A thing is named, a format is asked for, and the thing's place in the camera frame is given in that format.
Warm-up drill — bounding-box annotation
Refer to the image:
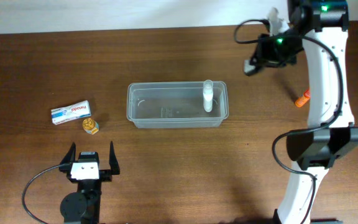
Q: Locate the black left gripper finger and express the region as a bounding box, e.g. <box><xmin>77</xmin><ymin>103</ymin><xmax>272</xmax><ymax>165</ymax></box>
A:
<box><xmin>109</xmin><ymin>141</ymin><xmax>120</xmax><ymax>175</ymax></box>
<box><xmin>58</xmin><ymin>142</ymin><xmax>76</xmax><ymax>172</ymax></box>

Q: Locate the orange tube white cap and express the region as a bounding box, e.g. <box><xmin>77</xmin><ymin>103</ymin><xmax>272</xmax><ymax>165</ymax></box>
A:
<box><xmin>295</xmin><ymin>89</ymin><xmax>311</xmax><ymax>108</ymax></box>

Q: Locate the clear plastic container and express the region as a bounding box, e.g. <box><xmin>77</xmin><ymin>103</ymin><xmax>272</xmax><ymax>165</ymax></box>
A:
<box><xmin>127</xmin><ymin>81</ymin><xmax>229</xmax><ymax>129</ymax></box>

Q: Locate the white translucent tube bottle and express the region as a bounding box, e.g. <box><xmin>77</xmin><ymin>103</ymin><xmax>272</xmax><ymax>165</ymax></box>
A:
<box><xmin>203</xmin><ymin>80</ymin><xmax>213</xmax><ymax>113</ymax></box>

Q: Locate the black bottle white cap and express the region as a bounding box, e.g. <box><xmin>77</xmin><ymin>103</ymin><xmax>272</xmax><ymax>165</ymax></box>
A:
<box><xmin>244</xmin><ymin>60</ymin><xmax>262</xmax><ymax>77</ymax></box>

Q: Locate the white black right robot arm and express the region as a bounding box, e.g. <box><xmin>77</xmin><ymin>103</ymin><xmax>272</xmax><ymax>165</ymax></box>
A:
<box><xmin>244</xmin><ymin>0</ymin><xmax>358</xmax><ymax>223</ymax></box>

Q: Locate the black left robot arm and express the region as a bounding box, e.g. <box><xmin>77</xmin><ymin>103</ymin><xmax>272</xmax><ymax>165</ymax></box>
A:
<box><xmin>59</xmin><ymin>142</ymin><xmax>120</xmax><ymax>224</ymax></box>

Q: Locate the gold-lidded balm jar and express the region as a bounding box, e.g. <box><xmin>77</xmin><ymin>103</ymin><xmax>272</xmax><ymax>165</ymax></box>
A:
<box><xmin>82</xmin><ymin>118</ymin><xmax>99</xmax><ymax>134</ymax></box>

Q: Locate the white Panadol medicine box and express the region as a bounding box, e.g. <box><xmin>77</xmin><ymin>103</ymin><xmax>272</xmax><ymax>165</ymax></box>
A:
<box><xmin>51</xmin><ymin>100</ymin><xmax>91</xmax><ymax>125</ymax></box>

